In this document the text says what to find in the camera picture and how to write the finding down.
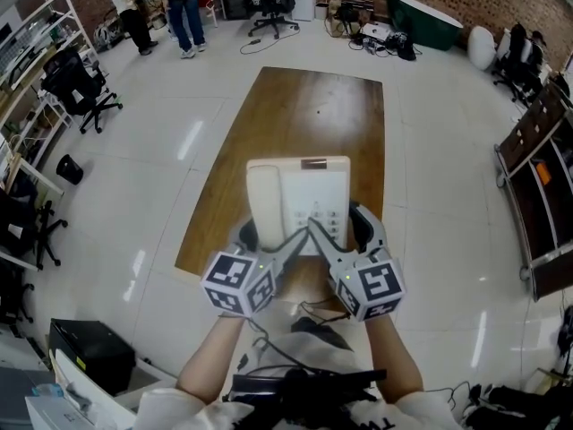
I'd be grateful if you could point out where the white desk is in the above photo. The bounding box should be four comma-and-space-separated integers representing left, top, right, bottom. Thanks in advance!
48, 349, 138, 430

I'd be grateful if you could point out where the brown shelf cart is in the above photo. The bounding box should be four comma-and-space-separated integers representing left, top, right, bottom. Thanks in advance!
493, 75, 573, 303

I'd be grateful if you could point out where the person's white shirt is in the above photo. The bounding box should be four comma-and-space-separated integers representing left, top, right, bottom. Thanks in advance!
133, 328, 463, 430

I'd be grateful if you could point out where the black office chair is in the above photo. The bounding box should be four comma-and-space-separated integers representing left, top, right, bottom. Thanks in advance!
246, 0, 301, 40
0, 180, 70, 271
491, 21, 539, 103
40, 47, 124, 135

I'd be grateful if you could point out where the white printer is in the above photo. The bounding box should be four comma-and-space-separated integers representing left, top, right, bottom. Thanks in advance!
23, 393, 96, 430

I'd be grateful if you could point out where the black bag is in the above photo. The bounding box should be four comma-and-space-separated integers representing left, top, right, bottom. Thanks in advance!
393, 31, 418, 62

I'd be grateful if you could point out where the grey bag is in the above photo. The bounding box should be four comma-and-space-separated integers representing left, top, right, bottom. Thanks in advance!
92, 21, 124, 54

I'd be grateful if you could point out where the green bathtub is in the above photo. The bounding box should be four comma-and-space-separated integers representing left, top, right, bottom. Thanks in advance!
384, 0, 465, 53

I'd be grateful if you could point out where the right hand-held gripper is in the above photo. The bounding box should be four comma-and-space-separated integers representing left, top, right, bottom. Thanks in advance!
306, 200, 406, 323

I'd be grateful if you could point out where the person's left forearm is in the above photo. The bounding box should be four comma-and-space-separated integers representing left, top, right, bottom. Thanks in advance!
176, 314, 246, 405

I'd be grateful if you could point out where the white beanbag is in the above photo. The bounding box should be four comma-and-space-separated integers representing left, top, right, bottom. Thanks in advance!
466, 25, 499, 73

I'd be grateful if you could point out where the black waste bin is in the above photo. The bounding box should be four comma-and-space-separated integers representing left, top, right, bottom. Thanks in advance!
55, 153, 85, 186

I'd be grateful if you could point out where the black chest-mounted device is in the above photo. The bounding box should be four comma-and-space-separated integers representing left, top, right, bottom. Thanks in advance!
229, 368, 389, 406

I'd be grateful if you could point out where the person's right forearm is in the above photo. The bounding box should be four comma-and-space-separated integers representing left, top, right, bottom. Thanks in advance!
363, 314, 424, 405

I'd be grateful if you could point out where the black floor cable with adapter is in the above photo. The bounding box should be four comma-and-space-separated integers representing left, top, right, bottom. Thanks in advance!
238, 24, 301, 56

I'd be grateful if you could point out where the white metal shelf rack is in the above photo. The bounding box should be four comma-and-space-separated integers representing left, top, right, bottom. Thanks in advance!
0, 0, 98, 196

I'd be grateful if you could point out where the black box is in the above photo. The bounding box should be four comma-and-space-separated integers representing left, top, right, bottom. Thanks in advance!
47, 317, 137, 396

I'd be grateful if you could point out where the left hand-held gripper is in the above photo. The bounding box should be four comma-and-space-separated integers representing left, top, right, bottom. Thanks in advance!
200, 217, 312, 319

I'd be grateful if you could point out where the flat white box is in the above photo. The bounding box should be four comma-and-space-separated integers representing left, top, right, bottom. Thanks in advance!
360, 21, 391, 42

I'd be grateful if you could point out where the red chair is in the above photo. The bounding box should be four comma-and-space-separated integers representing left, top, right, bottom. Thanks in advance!
198, 0, 226, 29

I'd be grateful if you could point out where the wooden table with metal legs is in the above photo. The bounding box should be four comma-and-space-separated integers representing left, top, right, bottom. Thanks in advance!
173, 65, 386, 313

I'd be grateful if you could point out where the white telephone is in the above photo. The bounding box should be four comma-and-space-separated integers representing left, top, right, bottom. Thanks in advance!
245, 155, 352, 257

